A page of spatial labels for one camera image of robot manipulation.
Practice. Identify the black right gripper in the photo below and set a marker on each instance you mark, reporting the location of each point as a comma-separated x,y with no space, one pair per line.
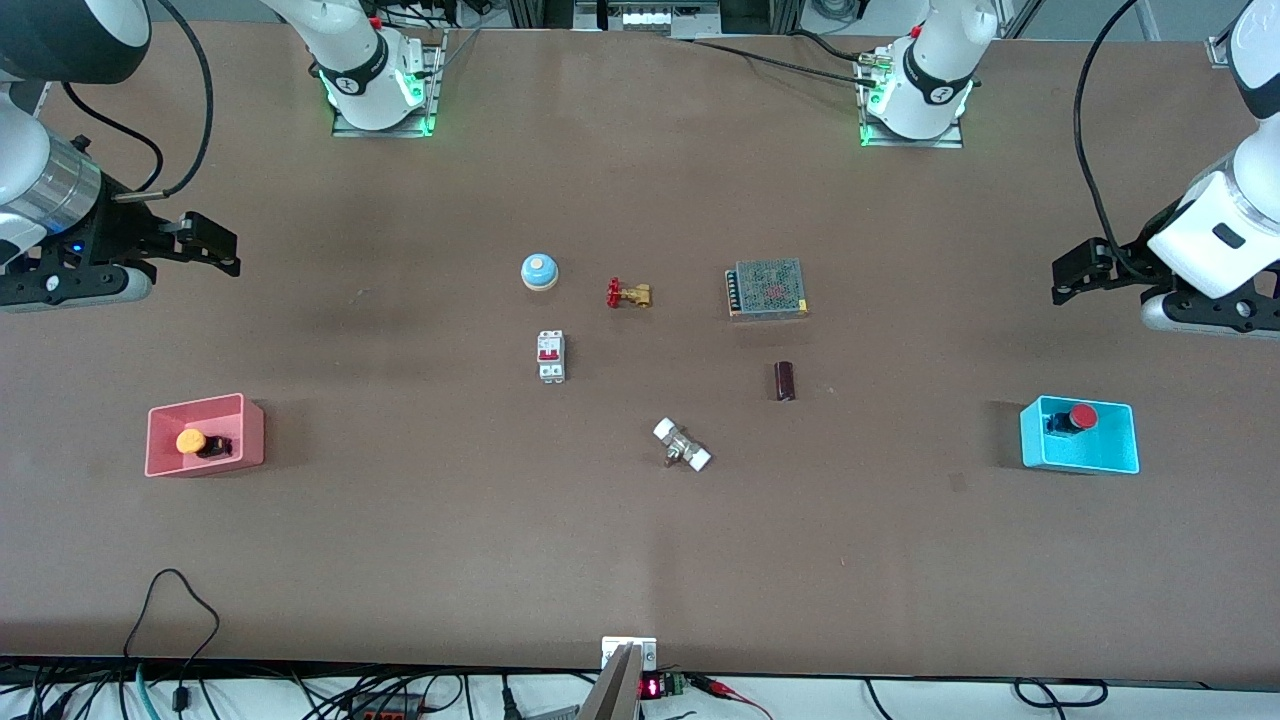
103,234

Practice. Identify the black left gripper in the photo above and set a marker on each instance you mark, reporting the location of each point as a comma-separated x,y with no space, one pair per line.
1132,258

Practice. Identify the red push button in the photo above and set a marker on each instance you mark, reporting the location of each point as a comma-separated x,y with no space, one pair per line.
1083,415

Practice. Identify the yellow push button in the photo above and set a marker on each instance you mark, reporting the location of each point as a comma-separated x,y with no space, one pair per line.
190,441

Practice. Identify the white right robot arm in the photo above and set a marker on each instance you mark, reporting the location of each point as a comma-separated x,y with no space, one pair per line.
355,60

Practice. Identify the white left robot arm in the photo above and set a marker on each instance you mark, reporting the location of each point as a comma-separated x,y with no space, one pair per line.
935,90

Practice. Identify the cyan plastic box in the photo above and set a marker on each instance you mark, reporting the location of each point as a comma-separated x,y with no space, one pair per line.
1100,455

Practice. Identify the pink plastic box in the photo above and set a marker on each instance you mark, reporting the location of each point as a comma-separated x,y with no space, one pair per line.
225,465

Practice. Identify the metal mesh power supply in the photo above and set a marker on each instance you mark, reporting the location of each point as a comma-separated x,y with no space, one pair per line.
768,290

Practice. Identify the dark brown cylinder capacitor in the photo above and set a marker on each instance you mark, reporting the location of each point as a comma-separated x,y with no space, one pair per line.
785,380

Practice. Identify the blue call bell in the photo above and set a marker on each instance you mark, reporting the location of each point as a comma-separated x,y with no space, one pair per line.
539,270

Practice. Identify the white circuit breaker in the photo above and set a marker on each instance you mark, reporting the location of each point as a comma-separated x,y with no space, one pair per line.
551,355

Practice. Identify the metal fitting white caps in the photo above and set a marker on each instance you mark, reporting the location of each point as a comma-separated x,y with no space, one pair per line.
680,445

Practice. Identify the red clip lead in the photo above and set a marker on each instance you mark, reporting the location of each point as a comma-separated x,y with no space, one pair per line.
720,687

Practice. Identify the grey metal bar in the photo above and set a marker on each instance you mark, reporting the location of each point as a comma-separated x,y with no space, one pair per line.
612,690

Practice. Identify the small red digit display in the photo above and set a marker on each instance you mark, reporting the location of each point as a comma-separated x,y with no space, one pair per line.
650,687

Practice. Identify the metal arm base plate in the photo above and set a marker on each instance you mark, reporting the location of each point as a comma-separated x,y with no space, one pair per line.
433,100
945,141

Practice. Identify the small metal corner bracket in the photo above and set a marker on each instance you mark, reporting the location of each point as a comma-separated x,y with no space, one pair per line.
1220,50

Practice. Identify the white mounting bracket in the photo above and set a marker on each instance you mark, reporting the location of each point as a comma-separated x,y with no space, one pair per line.
648,650

